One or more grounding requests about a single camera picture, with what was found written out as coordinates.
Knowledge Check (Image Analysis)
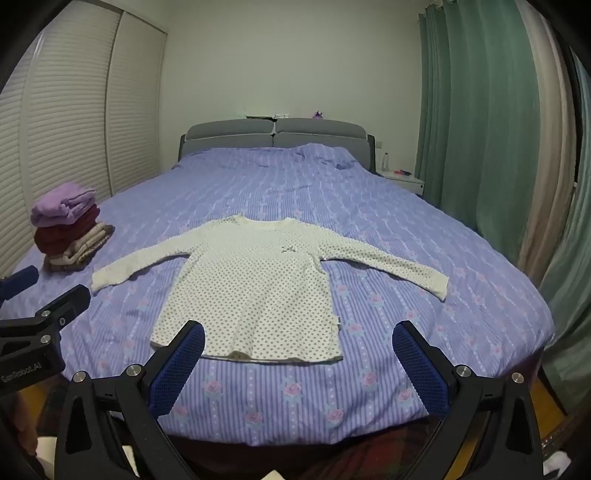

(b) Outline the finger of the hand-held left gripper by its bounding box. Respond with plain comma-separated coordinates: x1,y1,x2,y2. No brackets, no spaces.
32,284,92,342
0,265,40,305

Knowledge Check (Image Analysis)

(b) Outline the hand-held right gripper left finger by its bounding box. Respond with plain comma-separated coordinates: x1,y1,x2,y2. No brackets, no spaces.
54,319,206,480

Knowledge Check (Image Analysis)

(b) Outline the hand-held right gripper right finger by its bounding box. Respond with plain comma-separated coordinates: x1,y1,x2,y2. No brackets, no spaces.
392,319,543,480

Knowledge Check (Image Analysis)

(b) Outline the white polka dot long-sleeved shirt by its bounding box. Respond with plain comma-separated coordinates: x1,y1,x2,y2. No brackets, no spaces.
91,215,450,365

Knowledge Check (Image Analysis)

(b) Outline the stack of folded clothes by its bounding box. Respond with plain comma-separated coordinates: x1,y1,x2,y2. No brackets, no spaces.
44,223,115,272

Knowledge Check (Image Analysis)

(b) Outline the folded light purple garment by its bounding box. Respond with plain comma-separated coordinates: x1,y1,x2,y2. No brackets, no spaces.
30,181,97,227

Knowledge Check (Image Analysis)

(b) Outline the purple floral striped blanket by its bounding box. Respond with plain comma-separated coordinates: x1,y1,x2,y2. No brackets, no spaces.
4,143,557,450

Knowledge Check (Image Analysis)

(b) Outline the green curtain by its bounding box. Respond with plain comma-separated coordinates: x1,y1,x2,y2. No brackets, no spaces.
538,46,591,416
414,0,541,241

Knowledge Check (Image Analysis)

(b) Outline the white crumpled object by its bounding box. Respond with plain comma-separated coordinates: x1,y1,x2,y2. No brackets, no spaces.
542,451,573,480

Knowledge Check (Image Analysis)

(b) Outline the white slatted wardrobe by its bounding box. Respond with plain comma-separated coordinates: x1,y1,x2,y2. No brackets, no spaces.
0,7,169,278

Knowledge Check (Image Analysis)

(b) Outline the white nightstand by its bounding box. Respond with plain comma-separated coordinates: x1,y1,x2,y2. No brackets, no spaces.
375,168,426,199

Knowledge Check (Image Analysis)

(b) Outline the beige curtain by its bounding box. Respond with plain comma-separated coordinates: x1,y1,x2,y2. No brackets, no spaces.
512,0,578,284

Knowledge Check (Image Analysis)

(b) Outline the grey padded bed headboard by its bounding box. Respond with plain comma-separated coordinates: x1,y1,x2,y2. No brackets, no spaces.
178,117,376,174

